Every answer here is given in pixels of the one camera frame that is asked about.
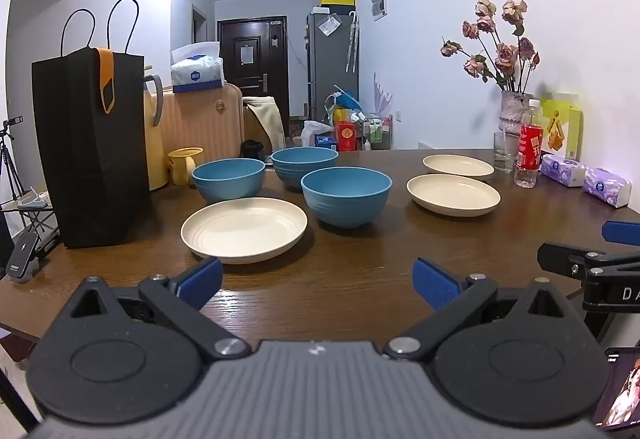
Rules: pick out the black cup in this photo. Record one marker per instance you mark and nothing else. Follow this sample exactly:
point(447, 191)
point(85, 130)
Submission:
point(251, 149)

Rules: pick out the purple wall sticker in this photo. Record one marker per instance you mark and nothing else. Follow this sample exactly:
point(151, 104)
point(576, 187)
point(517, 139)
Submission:
point(382, 96)

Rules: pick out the red carton box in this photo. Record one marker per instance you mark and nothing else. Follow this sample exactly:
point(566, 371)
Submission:
point(347, 136)

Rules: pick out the black paper bag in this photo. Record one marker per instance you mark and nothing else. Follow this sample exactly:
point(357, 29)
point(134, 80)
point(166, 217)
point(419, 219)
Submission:
point(90, 159)

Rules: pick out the pink white vase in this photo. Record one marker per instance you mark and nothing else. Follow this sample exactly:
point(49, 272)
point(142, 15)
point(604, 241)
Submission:
point(512, 116)

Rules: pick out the white plastic bag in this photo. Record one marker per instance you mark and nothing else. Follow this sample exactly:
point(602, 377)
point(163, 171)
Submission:
point(312, 131)

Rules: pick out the dried pink flowers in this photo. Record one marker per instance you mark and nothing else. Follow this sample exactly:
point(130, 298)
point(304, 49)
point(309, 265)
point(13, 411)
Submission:
point(507, 54)

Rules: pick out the metal rack with bottles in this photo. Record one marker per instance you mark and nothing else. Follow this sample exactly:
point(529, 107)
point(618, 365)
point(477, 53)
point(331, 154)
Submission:
point(376, 131)

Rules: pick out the red label water bottle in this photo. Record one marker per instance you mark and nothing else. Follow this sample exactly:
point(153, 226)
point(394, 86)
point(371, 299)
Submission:
point(529, 144)

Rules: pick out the beige cloth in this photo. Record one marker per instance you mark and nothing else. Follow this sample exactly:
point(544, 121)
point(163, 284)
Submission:
point(267, 119)

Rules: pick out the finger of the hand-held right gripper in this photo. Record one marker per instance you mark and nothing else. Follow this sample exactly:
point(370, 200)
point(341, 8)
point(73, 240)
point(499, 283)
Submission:
point(622, 233)
point(565, 256)

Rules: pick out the orange bag tag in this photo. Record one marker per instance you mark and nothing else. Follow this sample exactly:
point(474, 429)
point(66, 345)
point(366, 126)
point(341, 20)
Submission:
point(106, 79)

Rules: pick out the wooden chair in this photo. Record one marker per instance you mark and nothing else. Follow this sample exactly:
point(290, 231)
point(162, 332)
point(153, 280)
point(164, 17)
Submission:
point(252, 129)

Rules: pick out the clear drinking glass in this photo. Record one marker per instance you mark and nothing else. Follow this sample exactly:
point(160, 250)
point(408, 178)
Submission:
point(505, 154)

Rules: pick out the white paper sheet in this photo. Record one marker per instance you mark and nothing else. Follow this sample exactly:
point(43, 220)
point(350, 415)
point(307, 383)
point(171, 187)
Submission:
point(328, 25)

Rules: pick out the white blue tissue pack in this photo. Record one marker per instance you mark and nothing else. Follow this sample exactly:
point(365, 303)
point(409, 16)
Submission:
point(197, 74)

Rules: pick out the yellow green box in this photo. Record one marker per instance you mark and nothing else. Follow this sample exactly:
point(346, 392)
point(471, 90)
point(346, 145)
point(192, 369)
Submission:
point(565, 129)

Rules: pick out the folded white umbrella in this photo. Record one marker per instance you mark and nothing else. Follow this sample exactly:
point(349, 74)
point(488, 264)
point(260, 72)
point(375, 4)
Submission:
point(352, 41)

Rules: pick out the pink suitcase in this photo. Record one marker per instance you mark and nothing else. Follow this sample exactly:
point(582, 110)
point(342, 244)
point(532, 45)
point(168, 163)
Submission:
point(205, 124)

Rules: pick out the purple tissue pack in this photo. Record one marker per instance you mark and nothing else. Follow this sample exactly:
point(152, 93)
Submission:
point(562, 170)
point(606, 187)

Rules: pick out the yellow kettle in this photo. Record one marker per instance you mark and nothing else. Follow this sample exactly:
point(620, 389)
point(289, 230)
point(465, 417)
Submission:
point(156, 154)

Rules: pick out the cream plate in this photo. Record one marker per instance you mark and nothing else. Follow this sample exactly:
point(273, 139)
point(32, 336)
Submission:
point(452, 194)
point(240, 231)
point(457, 165)

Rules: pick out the folding stool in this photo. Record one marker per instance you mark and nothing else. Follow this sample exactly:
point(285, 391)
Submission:
point(35, 214)

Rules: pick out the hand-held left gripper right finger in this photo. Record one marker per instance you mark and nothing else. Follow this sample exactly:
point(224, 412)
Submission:
point(435, 286)

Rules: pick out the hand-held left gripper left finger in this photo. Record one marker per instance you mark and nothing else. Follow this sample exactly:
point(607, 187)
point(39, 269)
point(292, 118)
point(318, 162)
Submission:
point(200, 281)

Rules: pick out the yellow black box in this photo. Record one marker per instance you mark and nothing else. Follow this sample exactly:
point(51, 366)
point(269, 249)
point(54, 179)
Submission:
point(337, 4)

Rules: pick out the grey refrigerator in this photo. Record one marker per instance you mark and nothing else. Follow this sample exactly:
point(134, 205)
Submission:
point(325, 69)

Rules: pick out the blue carton box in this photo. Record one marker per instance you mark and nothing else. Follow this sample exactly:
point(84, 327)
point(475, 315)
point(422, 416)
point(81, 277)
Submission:
point(326, 141)

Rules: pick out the black tripod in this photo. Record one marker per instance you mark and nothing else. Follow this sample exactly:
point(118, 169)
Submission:
point(7, 154)

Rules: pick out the dark brown entrance door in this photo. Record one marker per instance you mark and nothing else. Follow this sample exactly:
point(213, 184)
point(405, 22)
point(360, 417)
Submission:
point(235, 89)

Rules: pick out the yellow cup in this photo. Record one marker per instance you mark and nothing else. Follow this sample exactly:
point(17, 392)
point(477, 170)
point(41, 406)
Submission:
point(182, 166)

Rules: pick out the white paper door notice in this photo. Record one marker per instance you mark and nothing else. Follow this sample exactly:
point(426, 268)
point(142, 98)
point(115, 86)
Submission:
point(246, 55)

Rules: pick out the blue plastic bag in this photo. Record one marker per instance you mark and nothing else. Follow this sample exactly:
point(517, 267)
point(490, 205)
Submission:
point(345, 101)

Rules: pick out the blue bowl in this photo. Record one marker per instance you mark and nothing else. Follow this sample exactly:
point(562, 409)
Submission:
point(300, 169)
point(345, 206)
point(227, 184)

